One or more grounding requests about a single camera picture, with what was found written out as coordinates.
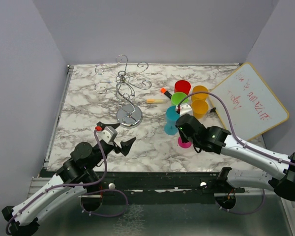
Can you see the pink wine glass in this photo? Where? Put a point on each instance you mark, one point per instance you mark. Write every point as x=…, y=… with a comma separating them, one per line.
x=182, y=144

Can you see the blue wine glass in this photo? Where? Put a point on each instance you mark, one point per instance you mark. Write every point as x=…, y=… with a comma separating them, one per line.
x=171, y=117

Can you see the green wine glass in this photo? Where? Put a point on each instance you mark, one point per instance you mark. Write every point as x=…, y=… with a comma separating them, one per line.
x=177, y=97

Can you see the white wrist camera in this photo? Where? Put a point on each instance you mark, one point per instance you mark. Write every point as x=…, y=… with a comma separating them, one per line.
x=106, y=134
x=183, y=109

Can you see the pale yellow marker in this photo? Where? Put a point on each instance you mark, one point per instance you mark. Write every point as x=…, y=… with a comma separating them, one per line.
x=156, y=101

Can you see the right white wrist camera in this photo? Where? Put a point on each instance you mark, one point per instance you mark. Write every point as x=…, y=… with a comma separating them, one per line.
x=183, y=109

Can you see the chrome wine glass rack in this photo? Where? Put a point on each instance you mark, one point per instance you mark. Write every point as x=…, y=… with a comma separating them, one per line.
x=129, y=115

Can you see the orange black highlighter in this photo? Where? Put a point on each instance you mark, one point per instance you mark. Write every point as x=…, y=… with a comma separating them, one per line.
x=166, y=93

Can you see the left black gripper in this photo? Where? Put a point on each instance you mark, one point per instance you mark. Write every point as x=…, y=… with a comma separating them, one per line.
x=126, y=146

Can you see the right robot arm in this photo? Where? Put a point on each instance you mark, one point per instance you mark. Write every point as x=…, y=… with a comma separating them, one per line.
x=277, y=171

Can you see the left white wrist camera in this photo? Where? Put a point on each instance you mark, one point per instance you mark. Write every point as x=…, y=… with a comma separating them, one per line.
x=106, y=134

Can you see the red wine glass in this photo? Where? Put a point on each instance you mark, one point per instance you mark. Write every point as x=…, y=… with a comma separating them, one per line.
x=182, y=86

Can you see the whiteboard with yellow frame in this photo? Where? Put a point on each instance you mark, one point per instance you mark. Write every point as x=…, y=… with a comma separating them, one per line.
x=252, y=105

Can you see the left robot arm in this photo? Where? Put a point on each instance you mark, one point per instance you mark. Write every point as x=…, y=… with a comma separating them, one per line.
x=74, y=178

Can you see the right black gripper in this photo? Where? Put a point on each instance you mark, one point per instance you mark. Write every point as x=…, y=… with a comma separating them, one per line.
x=184, y=138

